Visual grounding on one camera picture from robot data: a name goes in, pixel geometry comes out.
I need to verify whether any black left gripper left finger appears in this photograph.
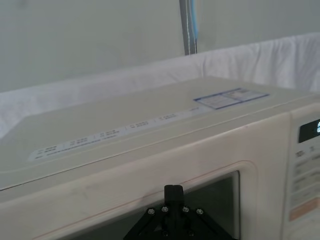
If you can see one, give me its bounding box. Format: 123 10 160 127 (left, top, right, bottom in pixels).
123 184 175 240

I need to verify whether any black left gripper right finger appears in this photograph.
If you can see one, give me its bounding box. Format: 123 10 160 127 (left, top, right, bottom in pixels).
173 184 232 240

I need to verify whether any cream microwave oven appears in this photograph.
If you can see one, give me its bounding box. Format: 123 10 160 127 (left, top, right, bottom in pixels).
0 75 320 240

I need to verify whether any blue bordered white sticker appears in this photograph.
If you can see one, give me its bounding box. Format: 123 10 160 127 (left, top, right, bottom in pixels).
193 87 271 111

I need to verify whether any oven control panel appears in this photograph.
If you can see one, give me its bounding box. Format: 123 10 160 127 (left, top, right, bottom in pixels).
287 98 320 224

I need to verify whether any white table cloth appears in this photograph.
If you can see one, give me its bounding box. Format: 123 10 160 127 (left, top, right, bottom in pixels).
0 33 320 141

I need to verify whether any white curtain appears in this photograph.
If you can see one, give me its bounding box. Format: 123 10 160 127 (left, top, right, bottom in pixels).
0 0 320 94

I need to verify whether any grey striped post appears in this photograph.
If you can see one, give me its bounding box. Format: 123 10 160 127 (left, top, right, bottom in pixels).
179 0 201 56

